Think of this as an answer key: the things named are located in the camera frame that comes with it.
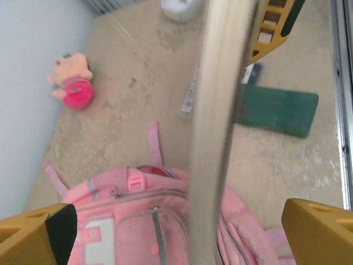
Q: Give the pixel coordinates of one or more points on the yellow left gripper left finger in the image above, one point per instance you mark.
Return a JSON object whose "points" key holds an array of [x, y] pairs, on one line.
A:
{"points": [[22, 237]]}

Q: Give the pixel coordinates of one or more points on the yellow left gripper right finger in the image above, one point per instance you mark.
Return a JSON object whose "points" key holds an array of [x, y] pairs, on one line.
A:
{"points": [[322, 237]]}

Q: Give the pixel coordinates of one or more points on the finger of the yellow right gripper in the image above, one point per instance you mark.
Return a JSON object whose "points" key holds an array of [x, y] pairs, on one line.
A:
{"points": [[275, 41]]}

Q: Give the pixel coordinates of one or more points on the small white card box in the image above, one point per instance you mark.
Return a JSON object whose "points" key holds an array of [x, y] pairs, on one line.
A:
{"points": [[253, 73]]}

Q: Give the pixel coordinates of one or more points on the dark blue book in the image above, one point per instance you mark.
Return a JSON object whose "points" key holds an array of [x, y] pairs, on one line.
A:
{"points": [[215, 110]]}

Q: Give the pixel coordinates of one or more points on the pink student backpack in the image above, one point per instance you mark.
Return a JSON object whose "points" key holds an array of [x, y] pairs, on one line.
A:
{"points": [[132, 226]]}

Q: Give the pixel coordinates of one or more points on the pink plush toy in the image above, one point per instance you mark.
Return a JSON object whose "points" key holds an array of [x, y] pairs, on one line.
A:
{"points": [[74, 82]]}

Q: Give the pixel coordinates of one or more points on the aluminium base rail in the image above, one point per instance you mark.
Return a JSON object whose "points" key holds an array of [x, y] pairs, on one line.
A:
{"points": [[342, 82]]}

